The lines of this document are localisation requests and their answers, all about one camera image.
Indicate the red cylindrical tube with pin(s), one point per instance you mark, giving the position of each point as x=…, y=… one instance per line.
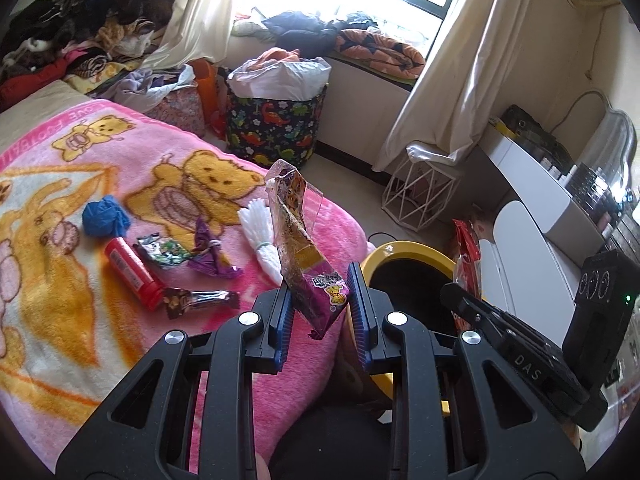
x=130, y=268

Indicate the green black snack packet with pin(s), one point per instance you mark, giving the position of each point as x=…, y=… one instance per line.
x=162, y=251

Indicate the white wire side table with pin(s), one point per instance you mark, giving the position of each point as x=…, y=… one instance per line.
x=418, y=191

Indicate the red plastic wrapper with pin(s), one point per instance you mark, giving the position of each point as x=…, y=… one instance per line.
x=467, y=270

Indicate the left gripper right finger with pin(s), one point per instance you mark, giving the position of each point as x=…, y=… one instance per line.
x=460, y=411

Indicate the purple yellow snack bag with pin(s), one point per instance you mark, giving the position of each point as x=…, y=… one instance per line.
x=319, y=292

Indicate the white dresser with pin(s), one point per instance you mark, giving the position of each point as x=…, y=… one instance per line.
x=531, y=266

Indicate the dinosaur print laundry basket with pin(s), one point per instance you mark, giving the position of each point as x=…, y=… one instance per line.
x=263, y=130

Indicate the brown candy bar wrapper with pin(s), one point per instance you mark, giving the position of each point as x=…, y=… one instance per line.
x=178, y=302

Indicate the left cream curtain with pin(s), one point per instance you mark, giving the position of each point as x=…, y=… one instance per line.
x=197, y=29

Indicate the orange bag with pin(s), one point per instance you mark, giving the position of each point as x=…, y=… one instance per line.
x=205, y=75

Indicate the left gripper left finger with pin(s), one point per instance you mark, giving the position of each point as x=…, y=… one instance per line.
x=185, y=410

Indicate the yellow rimmed trash bin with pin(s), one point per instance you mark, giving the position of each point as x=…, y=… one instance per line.
x=412, y=275

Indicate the vanity mirror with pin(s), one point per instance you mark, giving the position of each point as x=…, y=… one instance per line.
x=610, y=151

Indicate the white yarn tassel bundle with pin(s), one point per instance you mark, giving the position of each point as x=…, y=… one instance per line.
x=256, y=222

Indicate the cream curtain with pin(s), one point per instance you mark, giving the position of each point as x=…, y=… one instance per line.
x=450, y=104
x=197, y=29

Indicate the orange patterned folded blanket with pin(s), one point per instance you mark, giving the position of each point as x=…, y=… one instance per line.
x=379, y=53

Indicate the purple snack wrapper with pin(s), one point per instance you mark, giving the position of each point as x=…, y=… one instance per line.
x=208, y=257

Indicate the floral fabric bag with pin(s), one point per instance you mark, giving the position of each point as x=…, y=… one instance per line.
x=183, y=109

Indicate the pile of dark clothes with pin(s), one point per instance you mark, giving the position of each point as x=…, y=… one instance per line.
x=62, y=21

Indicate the right cream curtain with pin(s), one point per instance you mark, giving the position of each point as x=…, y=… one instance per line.
x=450, y=104

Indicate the blue paper ball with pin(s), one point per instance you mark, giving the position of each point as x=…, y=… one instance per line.
x=105, y=218

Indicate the black jacket on sill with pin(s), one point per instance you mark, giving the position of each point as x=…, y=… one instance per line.
x=310, y=36

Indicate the black box on dresser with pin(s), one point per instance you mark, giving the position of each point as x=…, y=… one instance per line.
x=534, y=139

